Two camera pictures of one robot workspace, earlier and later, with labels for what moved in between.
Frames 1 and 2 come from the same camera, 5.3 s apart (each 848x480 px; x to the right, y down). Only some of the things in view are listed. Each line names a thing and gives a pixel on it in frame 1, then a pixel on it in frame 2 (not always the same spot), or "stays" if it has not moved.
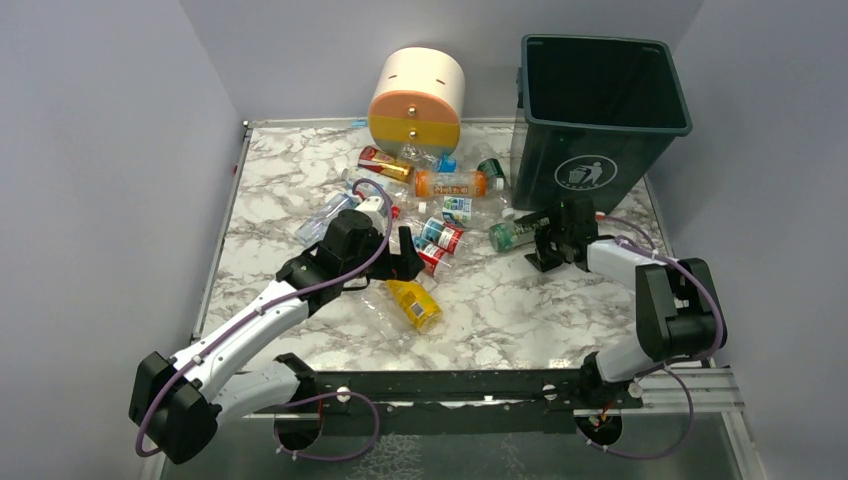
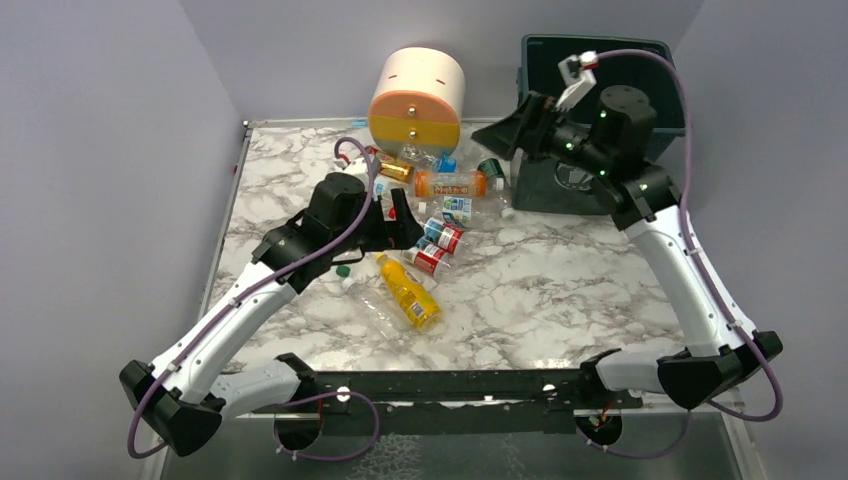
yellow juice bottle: (416, 304) stays
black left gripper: (398, 261) → (382, 229)
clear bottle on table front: (388, 312) stays
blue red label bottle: (443, 236) stays
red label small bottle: (432, 257) stays
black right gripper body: (549, 239) → (534, 125)
